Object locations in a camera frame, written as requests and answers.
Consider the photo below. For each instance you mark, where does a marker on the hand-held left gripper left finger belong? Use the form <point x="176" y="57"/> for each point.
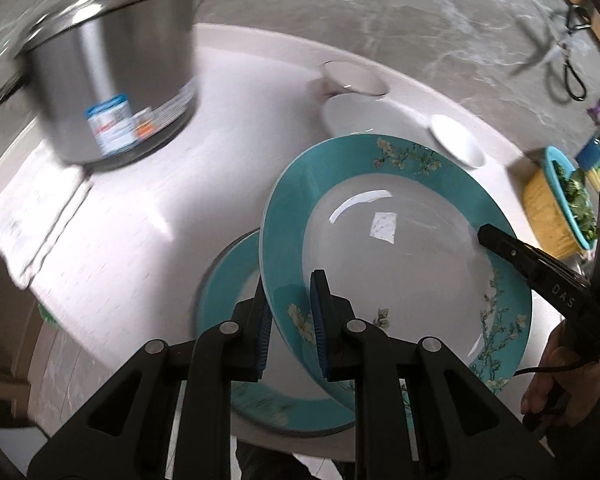
<point x="262" y="330"/>

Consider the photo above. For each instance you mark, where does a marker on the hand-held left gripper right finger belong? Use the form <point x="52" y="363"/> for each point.
<point x="320" y="325"/>

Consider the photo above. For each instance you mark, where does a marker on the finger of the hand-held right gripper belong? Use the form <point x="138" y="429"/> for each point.
<point x="535" y="270"/>

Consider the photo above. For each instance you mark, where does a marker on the teal floral plate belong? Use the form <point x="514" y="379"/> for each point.
<point x="230" y="290"/>
<point x="405" y="240"/>

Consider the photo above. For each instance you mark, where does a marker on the small plain white bowl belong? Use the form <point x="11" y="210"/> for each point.
<point x="455" y="140"/>

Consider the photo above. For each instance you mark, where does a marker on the large white bowl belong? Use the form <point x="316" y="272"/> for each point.
<point x="370" y="117"/>

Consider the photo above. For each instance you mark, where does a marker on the small dark-rimmed white bowl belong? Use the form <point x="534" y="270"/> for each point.
<point x="352" y="80"/>

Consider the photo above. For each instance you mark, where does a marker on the person's right hand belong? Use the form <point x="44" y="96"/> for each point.
<point x="565" y="385"/>

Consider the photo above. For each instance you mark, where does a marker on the yellow ribbed basin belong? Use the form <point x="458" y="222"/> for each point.
<point x="545" y="210"/>

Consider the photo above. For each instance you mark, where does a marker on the green leafy vegetables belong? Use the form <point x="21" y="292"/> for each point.
<point x="577" y="195"/>

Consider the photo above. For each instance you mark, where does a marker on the blue cup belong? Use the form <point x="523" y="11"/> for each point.
<point x="590" y="155"/>

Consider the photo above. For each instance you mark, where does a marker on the white towel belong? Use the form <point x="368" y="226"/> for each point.
<point x="35" y="230"/>

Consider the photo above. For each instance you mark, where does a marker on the stainless steel rice cooker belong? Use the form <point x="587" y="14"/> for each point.
<point x="105" y="70"/>

